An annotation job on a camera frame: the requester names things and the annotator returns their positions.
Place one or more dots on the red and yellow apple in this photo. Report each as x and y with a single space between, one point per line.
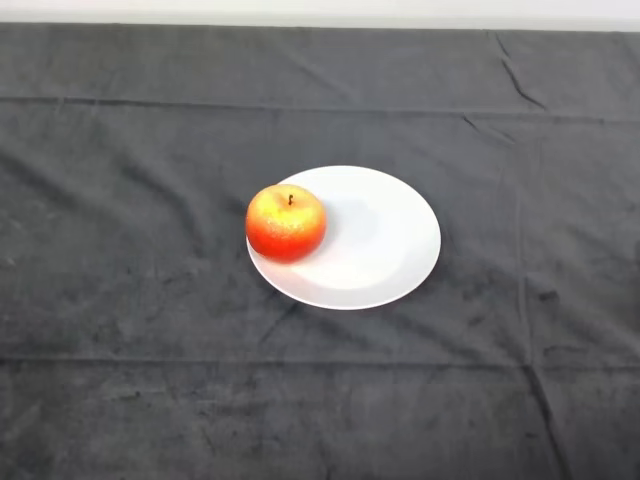
285 225

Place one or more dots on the white round plate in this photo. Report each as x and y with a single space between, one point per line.
370 245

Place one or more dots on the black cloth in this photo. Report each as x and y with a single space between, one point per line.
320 390

